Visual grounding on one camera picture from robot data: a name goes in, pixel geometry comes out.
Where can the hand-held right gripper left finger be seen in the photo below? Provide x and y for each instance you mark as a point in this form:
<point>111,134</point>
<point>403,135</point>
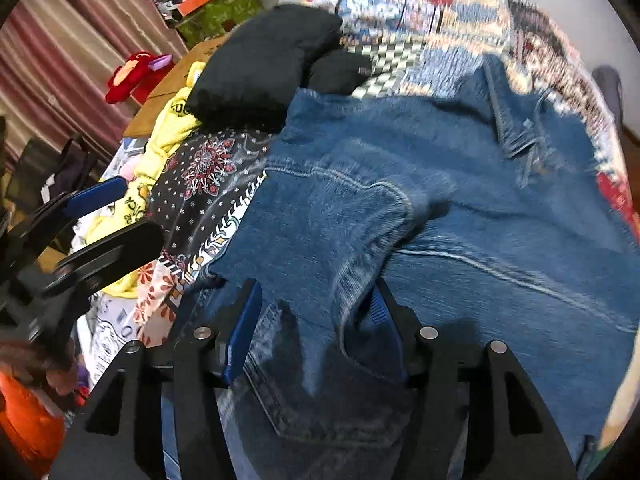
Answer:
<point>244,332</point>

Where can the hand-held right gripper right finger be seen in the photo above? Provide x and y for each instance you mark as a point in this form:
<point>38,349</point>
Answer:
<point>381,312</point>

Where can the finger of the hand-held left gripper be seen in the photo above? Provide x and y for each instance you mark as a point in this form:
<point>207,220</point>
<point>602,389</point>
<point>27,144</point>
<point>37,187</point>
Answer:
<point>117,252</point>
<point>95,196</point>

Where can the blue denim jeans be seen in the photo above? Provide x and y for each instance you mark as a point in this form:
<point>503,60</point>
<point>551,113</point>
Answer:
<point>450,210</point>

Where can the person's left forearm orange sleeve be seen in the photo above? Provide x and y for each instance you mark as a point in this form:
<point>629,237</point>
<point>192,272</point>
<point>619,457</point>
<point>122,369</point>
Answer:
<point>25,425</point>

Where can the person's left hand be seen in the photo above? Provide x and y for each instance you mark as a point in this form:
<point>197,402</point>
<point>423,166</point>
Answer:
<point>47,367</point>

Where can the black bag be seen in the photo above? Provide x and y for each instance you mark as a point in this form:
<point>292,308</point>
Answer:
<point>35,170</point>

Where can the yellow printed garment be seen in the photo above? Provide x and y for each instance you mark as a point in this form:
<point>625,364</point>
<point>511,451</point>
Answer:
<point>170,125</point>

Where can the dark floral patterned cloth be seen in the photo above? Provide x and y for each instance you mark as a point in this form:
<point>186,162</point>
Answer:
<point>205,185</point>

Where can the red plush toy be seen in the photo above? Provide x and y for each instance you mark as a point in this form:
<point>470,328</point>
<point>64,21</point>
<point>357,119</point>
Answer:
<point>132,77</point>

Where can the striped curtain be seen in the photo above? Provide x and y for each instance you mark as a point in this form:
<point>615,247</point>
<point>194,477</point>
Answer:
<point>65,35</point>

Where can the brown cardboard box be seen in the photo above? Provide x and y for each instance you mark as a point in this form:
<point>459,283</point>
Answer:
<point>192,59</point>

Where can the black padded garment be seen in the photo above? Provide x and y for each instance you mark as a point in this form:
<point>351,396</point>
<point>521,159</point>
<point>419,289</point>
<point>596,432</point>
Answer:
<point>260,70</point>

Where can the patchwork printed blanket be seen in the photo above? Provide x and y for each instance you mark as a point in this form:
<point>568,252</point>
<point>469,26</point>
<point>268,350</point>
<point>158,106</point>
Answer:
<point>425,15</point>

